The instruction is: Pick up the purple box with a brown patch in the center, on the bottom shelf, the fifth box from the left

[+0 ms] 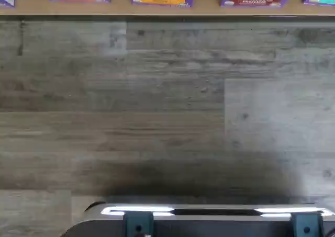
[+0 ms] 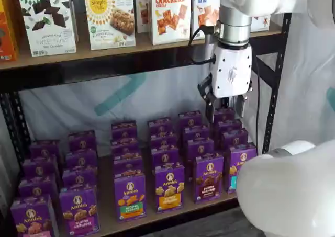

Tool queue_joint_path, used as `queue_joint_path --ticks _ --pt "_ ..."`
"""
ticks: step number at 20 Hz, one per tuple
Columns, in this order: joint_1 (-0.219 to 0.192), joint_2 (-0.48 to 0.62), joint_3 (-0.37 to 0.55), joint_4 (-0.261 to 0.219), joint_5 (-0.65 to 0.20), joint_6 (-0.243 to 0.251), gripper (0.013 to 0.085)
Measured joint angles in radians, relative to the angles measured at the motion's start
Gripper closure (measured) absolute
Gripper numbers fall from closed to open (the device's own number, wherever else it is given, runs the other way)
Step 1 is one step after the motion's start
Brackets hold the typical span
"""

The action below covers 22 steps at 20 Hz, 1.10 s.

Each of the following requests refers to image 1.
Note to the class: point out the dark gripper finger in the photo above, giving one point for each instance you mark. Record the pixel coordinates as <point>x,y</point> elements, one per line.
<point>138,222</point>
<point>306,223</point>

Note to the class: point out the wooden shelf board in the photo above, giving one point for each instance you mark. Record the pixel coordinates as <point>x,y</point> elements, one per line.
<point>167,11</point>

